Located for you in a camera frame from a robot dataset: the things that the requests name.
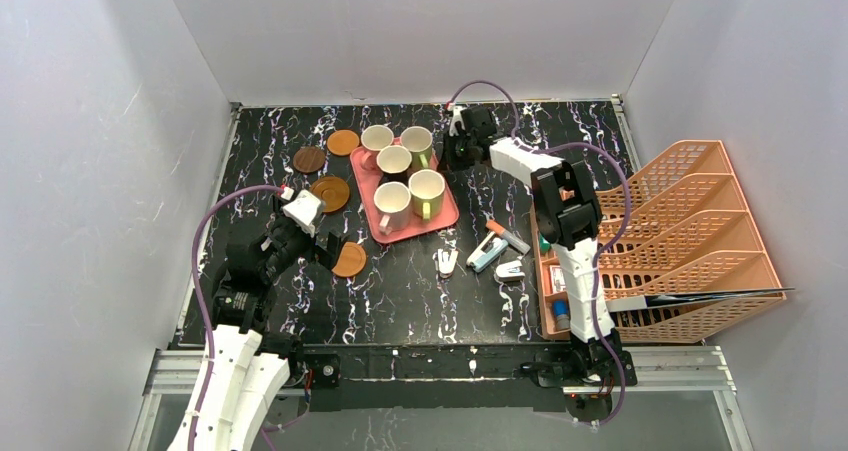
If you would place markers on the dark brown mug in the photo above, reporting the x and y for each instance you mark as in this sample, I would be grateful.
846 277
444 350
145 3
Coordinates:
394 164

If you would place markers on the dark brown coaster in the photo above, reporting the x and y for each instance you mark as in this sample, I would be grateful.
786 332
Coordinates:
309 159

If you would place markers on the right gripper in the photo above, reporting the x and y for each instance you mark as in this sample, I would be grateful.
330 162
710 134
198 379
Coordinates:
457 147

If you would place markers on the green mug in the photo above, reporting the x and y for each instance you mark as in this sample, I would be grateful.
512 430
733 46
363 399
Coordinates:
418 141
427 188

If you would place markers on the green eraser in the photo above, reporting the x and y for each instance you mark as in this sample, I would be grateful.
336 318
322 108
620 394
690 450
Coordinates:
544 245

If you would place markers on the orange file organizer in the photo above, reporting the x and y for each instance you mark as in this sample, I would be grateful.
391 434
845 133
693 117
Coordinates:
691 232

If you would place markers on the pink tray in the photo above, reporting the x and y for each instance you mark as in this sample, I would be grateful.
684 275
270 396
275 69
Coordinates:
368 180

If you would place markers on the blue white stapler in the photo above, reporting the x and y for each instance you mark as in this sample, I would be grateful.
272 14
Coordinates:
491 248

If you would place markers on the white red card box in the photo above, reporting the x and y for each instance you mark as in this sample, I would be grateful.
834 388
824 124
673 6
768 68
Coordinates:
557 279

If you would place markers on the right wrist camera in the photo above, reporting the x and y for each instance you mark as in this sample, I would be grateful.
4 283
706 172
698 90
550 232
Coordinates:
456 125

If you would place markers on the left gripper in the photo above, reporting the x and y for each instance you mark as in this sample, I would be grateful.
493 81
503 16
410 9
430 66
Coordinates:
317 248

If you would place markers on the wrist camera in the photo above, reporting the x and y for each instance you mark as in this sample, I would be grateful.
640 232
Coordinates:
305 210
456 125

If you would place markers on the white stapler right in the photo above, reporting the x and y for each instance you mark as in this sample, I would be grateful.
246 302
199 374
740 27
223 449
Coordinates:
509 272

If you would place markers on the brown saucer coaster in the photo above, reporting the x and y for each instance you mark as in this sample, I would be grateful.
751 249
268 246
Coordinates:
333 191

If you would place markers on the small white stapler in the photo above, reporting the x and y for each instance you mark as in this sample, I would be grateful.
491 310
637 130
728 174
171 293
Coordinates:
446 260

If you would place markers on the orange wooden coaster front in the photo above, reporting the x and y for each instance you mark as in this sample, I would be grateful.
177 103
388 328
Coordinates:
351 261

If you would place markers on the pink mug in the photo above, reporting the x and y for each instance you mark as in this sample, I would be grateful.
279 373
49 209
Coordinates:
374 139
393 202

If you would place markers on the green mug rear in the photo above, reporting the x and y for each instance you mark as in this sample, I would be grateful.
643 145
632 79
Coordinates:
418 141

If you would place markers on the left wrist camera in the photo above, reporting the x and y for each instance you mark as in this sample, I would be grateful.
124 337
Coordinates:
305 210

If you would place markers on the orange grey marker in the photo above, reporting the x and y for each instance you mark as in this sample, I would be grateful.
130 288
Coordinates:
511 238

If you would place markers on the light orange coaster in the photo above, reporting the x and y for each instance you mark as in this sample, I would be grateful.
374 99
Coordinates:
342 142

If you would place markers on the pink mug rear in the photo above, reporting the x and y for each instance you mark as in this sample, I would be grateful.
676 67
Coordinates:
374 139

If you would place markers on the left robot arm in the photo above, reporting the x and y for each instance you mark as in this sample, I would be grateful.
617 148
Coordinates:
245 366

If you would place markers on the blue stamp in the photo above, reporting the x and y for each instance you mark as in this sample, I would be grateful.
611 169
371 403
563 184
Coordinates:
562 314

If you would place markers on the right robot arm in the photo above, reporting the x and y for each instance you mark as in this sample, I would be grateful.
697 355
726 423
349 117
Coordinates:
568 215

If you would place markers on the green mug front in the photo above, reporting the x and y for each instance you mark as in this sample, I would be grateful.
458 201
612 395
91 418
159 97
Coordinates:
427 188

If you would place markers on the pink mug front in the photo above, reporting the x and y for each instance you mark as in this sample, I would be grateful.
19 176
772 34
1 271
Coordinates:
393 202

